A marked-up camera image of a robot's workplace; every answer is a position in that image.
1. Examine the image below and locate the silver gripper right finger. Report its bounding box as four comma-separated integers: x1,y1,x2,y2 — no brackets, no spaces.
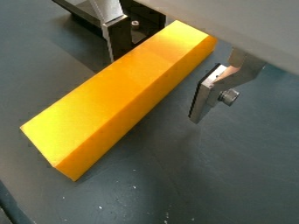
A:
189,47,267,123

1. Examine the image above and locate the black angle bracket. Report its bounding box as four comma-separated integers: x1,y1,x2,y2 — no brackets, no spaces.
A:
51,0,169,46

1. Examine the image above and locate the long yellow block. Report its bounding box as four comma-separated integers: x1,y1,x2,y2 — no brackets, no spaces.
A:
22,21,217,180

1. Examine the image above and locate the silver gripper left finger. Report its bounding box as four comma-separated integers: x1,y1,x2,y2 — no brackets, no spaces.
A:
89,0,133,61

